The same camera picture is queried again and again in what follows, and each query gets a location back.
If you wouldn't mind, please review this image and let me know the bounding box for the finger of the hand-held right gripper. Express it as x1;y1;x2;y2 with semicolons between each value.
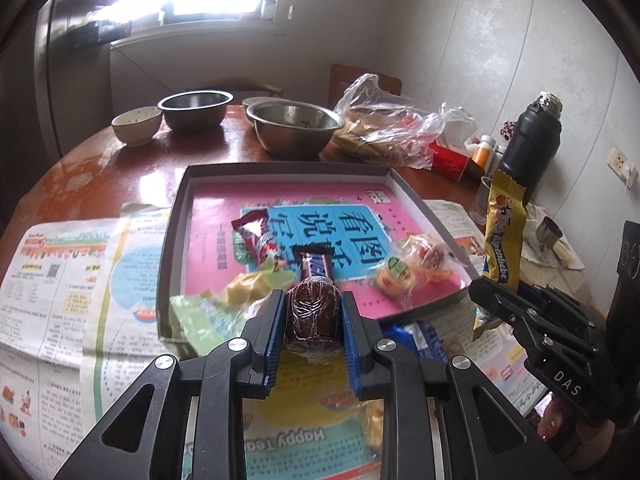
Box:
467;277;566;356
517;280;606;333

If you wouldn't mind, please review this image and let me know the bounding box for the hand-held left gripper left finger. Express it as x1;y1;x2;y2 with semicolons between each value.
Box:
52;287;288;480

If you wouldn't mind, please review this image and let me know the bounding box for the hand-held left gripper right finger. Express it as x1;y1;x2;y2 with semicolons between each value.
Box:
340;290;576;480

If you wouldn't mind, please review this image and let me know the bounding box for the round chocolate cake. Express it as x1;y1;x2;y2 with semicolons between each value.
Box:
285;277;343;358

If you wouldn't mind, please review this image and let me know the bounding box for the long yellow snack packet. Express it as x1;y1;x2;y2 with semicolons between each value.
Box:
472;170;528;341

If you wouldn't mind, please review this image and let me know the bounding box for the brown chocolate bar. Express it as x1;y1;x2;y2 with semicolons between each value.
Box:
291;242;337;286

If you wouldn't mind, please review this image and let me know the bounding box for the grey cardboard box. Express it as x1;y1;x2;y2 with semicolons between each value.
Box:
157;160;481;343

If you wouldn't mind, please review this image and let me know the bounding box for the person's right hand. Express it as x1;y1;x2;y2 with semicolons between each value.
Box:
535;391;601;463

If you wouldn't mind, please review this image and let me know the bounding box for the white crumpled paper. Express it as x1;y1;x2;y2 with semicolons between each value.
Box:
522;202;586;273

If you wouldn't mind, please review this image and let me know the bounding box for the blue snack packet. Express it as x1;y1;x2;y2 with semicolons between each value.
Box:
385;322;448;366

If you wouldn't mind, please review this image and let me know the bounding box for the small steel cup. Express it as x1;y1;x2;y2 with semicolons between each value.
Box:
536;216;562;253

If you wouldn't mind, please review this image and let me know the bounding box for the yellow cake in green wrapper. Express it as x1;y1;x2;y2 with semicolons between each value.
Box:
169;255;286;358

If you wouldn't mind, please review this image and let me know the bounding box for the orange pastry packet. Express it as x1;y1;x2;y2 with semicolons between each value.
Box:
362;400;386;456

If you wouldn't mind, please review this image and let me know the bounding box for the red round candy clear wrapper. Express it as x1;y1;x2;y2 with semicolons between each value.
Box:
397;232;453;281

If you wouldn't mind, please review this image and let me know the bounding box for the yellow green round candy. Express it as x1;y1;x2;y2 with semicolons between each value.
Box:
375;255;416;306

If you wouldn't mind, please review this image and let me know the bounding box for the printed paper sheet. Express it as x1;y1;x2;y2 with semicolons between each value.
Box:
185;350;441;480
380;200;556;411
0;202;173;441

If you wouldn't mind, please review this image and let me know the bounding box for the clear plastic cup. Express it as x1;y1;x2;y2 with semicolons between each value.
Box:
470;176;496;226

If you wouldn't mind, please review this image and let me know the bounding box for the red white candy packet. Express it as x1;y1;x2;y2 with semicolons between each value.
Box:
231;208;281;266

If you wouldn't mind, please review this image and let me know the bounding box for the pink booklet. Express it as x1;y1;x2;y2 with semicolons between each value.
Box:
187;182;473;321

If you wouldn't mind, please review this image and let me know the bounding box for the black thermos flask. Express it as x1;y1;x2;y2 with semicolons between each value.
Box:
497;91;563;206

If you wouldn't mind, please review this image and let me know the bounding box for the orange medicine bottle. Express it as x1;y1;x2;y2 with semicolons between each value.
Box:
472;142;496;171

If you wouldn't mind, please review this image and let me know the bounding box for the red white tissue box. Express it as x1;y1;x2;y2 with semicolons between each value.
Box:
430;120;483;181

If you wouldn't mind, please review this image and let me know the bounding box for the clear plastic bag of bread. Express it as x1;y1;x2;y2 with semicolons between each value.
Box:
332;74;473;170

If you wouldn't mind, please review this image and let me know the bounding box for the steel bowl with food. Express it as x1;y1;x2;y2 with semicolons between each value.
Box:
245;101;346;156

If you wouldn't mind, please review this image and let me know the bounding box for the empty steel bowl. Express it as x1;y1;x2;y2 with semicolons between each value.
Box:
157;90;235;132

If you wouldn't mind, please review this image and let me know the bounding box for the speckled ceramic bowl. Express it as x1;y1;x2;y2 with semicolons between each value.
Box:
111;106;164;147

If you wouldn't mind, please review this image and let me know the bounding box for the curved wooden chair back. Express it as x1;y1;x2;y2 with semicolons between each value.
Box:
210;77;283;98

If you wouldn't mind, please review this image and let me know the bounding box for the dark refrigerator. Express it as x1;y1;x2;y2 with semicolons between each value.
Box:
30;0;116;161

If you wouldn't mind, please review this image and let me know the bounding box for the white wall socket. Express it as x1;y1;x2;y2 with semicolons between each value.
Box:
606;146;640;183

